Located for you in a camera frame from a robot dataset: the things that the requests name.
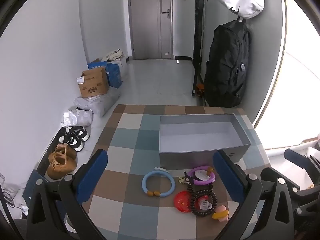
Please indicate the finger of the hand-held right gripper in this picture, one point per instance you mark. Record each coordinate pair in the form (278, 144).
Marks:
(272, 173)
(295, 155)

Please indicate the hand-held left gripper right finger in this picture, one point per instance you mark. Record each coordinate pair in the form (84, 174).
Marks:
(230, 177)

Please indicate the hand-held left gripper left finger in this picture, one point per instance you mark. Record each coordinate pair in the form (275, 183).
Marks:
(92, 175)

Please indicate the clear and red hair clip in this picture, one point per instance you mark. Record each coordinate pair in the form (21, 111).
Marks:
(205, 203)

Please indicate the pink and yellow toy charm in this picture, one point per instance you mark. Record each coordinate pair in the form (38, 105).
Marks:
(221, 213)

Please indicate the grey cardboard storage box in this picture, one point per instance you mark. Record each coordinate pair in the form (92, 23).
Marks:
(200, 152)

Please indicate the brown shoe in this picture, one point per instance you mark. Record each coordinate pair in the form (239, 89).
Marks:
(61, 166)
(66, 151)

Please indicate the black and white sandal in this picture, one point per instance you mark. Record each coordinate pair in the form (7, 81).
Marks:
(77, 133)
(71, 142)

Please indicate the checked tablecloth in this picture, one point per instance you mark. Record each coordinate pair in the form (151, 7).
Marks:
(130, 155)

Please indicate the small pale flower clip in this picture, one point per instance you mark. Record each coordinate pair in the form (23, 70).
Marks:
(182, 180)

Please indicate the black shoe mat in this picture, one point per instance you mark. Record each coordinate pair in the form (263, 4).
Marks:
(48, 143)

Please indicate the bright window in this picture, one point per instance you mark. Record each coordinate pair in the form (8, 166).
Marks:
(300, 92)

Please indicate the navy blue printed bag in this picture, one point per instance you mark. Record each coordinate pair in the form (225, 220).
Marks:
(30, 187)

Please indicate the brown cardboard box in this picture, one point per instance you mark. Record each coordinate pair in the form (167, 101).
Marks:
(93, 85)

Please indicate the small orange item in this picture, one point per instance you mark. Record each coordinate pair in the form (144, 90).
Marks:
(200, 87)

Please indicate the blue carton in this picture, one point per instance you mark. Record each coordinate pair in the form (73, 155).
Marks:
(114, 76)
(96, 63)

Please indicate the black backpack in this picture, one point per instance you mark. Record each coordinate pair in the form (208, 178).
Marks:
(225, 67)

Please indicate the cream tote bag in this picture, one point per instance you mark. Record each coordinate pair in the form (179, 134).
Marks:
(113, 55)

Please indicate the black metal rack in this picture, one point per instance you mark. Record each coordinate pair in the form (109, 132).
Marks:
(197, 42)

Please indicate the grey door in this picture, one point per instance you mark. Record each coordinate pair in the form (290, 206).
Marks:
(145, 17)

